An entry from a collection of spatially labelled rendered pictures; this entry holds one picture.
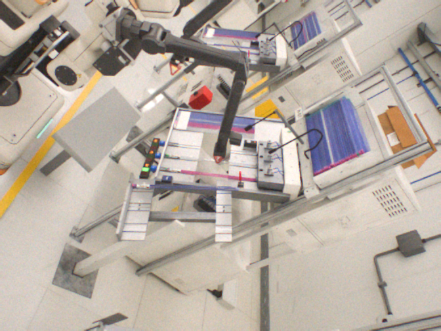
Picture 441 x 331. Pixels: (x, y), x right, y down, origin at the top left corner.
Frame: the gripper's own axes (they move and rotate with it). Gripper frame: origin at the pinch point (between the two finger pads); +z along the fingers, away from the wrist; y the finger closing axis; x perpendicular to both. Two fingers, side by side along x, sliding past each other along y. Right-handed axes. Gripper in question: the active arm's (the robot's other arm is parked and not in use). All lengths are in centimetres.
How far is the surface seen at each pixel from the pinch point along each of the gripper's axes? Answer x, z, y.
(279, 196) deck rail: -33.9, -2.9, -21.5
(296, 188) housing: -41.1, -9.3, -19.6
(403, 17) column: -194, -21, 293
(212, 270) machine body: -12, 77, -21
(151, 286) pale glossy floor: 26, 101, -25
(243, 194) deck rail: -15.9, 0.6, -21.3
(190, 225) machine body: 7.9, 35.6, -19.6
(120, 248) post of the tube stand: 41, 32, -45
